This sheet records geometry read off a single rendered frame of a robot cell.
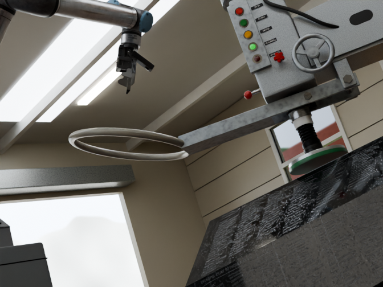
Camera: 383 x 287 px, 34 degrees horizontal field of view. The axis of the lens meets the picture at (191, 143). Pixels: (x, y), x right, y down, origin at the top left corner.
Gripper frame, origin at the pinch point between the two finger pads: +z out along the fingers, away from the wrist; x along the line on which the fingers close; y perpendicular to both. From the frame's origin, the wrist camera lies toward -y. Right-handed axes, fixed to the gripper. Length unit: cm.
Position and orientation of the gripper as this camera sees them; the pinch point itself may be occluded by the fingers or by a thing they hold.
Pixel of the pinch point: (130, 90)
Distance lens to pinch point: 278.6
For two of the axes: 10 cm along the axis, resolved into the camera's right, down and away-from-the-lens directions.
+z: -0.8, 9.8, -2.0
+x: 2.4, -1.8, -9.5
